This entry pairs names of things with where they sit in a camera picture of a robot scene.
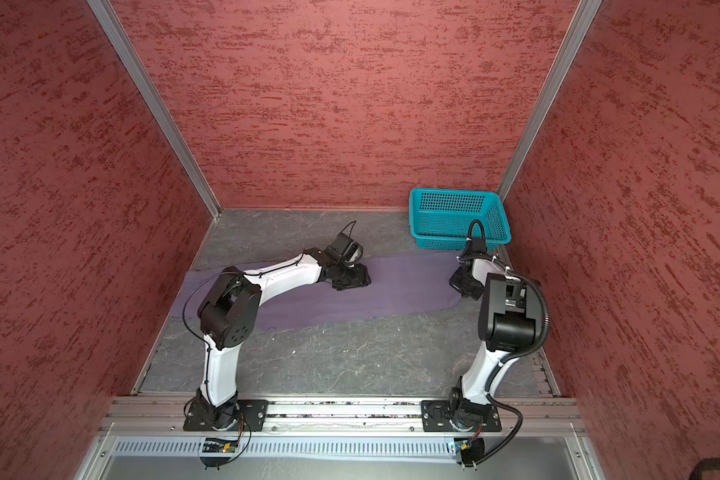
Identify purple trousers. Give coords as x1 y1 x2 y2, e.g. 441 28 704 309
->
169 250 464 332

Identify teal plastic basket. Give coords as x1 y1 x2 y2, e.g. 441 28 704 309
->
409 188 512 251

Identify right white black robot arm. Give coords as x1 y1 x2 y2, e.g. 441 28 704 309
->
449 253 550 431

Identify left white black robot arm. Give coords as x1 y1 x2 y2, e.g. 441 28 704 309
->
183 240 371 432

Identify right small circuit board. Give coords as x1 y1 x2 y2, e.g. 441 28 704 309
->
452 438 485 467

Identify small circuit board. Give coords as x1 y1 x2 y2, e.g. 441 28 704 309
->
201 437 240 455
452 438 485 467

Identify left small circuit board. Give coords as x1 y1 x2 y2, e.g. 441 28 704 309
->
201 437 240 455

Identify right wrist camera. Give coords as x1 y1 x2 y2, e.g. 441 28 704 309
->
460 238 489 261

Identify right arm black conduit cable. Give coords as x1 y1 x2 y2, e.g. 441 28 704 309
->
455 218 551 463

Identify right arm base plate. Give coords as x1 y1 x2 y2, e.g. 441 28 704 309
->
420 400 502 433

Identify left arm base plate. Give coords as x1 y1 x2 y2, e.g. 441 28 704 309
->
182 399 269 433

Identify white slotted cable duct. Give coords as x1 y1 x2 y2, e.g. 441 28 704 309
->
112 436 455 463

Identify aluminium front rail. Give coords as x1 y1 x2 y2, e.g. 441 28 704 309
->
98 394 589 438

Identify right aluminium corner post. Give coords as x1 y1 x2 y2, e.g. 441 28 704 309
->
496 0 602 202

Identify aluminium corner post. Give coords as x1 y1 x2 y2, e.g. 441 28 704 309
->
496 0 602 202
87 0 223 221

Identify black hose bottom right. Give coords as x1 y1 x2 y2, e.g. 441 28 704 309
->
686 457 720 480

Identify left aluminium corner post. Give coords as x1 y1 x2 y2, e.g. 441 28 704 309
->
87 0 223 221

